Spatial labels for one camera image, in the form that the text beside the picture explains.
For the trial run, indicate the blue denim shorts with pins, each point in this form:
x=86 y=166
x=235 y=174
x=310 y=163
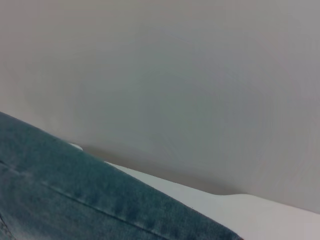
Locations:
x=62 y=195

